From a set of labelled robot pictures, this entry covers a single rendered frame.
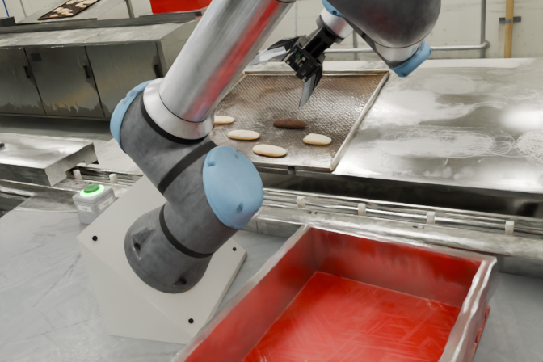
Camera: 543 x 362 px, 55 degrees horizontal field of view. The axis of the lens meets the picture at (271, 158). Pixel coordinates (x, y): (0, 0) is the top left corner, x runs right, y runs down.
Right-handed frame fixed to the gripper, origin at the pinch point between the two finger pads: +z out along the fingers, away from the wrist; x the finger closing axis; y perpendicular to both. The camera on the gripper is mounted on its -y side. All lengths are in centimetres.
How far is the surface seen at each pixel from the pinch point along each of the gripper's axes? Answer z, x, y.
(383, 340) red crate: -7, 33, 54
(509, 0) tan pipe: -21, 119, -329
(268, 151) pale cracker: 15.3, 10.1, -0.3
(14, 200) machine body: 80, -33, 7
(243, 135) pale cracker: 22.1, 3.8, -9.0
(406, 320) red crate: -9, 35, 49
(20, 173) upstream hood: 69, -36, 8
